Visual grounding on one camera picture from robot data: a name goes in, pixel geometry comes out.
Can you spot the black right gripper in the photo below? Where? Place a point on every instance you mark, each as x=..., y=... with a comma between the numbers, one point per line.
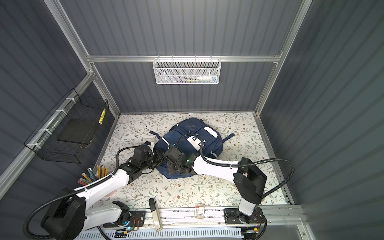
x=169, y=168

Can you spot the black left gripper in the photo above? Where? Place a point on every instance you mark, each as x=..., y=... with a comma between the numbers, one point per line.
x=159, y=157

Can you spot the navy blue student backpack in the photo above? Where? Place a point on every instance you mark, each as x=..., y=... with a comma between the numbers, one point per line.
x=207, y=141

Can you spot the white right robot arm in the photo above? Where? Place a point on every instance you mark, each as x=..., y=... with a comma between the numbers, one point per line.
x=249, y=180

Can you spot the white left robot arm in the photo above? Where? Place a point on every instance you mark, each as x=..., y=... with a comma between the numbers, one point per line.
x=66, y=216

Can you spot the pink cup with pencils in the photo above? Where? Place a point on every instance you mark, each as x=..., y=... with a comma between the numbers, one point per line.
x=93, y=175

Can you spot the small clear packet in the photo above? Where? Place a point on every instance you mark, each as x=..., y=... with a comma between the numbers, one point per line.
x=199, y=211

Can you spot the black silver stapler tool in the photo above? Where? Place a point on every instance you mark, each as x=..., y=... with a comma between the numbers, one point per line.
x=155, y=214

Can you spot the white tube in basket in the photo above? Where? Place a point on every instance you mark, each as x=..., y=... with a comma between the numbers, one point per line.
x=207, y=79

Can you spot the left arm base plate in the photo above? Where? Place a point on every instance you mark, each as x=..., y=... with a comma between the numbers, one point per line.
x=128, y=220

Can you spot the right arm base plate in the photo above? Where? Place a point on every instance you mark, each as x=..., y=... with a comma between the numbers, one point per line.
x=234, y=216

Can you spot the black wire wall basket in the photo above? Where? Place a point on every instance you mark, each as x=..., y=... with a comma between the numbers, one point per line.
x=70, y=131

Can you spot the white wire mesh basket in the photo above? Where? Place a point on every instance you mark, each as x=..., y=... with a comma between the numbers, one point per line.
x=179, y=71

